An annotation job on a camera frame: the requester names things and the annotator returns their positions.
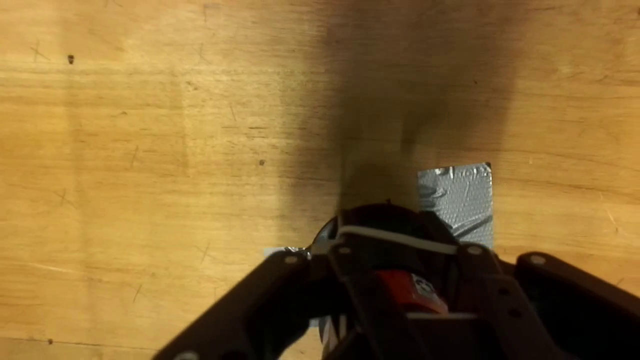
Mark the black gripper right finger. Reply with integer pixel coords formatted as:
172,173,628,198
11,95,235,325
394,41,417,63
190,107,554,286
444,242,640,360

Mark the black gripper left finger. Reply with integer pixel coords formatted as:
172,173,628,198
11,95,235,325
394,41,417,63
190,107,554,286
149,242,409,360

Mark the white rubber band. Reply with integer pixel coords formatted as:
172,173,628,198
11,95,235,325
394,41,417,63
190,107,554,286
333,223,461,258

